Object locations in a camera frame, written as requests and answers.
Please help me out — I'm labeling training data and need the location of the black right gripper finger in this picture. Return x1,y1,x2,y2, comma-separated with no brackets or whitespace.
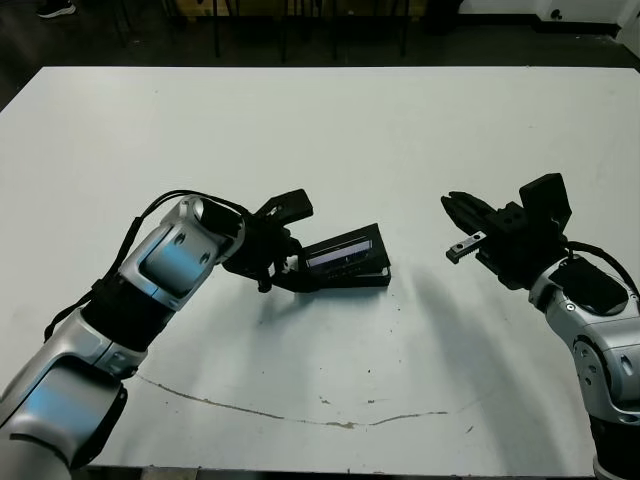
447,191,502,222
440,197,490,235

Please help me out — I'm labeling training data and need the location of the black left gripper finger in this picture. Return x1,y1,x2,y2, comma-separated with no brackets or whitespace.
286,238,308,275
271,273,322,296

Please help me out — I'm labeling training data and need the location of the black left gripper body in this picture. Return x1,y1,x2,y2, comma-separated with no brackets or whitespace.
221,208,302,295

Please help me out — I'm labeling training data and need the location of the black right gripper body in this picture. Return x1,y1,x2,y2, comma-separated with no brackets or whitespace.
445,201,570,292

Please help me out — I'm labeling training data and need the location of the black printed box lid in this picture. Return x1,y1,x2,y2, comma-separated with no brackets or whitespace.
298,223,393,281

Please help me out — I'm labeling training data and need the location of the black box base white insert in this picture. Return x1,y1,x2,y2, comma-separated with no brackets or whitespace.
299,263,393,294

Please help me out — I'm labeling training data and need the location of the black mesh chair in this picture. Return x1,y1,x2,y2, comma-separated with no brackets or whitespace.
209,0,290,64
328,0,410,62

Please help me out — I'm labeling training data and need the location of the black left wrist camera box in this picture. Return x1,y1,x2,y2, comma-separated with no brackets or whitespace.
256,188,315,225

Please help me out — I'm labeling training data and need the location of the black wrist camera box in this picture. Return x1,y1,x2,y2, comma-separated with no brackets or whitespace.
518,172,573,236
256,188,315,225

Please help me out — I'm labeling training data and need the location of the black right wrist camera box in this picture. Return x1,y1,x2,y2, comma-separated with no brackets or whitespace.
518,172,573,236

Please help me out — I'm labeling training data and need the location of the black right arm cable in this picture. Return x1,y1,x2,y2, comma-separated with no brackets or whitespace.
561,240,640,302

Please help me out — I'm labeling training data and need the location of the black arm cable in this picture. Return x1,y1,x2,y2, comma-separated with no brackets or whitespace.
43,188,252,342
561,240,640,302

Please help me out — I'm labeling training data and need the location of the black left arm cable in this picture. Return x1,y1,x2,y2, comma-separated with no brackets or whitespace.
43,188,252,342

